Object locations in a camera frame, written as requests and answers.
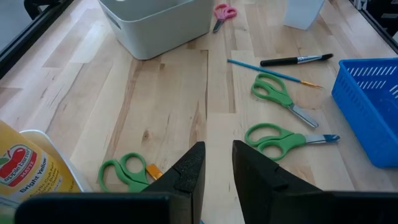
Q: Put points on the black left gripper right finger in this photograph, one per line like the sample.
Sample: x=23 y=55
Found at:
x=267 y=193

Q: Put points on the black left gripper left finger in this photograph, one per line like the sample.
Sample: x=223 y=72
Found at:
x=186 y=186

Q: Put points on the blue slotted plastic basket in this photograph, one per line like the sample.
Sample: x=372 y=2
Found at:
x=367 y=124

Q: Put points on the light blue thin paintbrush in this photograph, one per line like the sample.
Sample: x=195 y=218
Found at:
x=264 y=71

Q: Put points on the black brush silver ferrule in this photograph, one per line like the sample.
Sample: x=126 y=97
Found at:
x=280 y=62

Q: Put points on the yellow paint bottle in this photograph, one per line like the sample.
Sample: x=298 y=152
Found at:
x=37 y=174

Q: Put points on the grey plastic bin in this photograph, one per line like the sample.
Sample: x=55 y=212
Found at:
x=155 y=34

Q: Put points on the green plant in white pot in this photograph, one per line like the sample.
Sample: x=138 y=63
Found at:
x=303 y=15

